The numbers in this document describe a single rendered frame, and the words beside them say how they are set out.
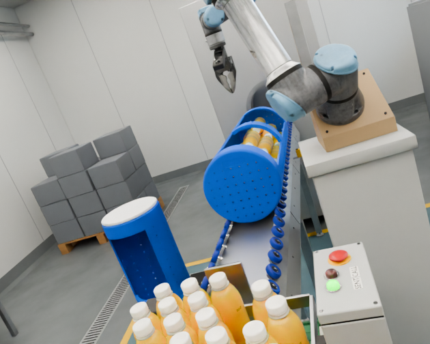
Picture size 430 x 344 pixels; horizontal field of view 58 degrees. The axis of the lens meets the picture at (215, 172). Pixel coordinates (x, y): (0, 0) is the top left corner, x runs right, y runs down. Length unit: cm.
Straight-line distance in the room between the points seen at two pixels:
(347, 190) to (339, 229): 13
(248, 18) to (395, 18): 520
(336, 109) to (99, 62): 563
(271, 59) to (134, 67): 536
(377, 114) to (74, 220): 422
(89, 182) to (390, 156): 391
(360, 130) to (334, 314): 73
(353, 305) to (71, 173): 433
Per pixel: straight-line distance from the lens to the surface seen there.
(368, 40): 620
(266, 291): 80
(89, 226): 499
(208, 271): 102
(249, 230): 144
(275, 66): 114
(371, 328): 70
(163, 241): 183
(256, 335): 70
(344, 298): 70
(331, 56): 116
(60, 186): 495
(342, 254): 79
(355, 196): 127
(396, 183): 128
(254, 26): 116
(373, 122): 129
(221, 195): 141
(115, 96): 658
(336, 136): 127
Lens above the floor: 152
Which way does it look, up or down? 14 degrees down
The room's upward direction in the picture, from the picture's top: 20 degrees counter-clockwise
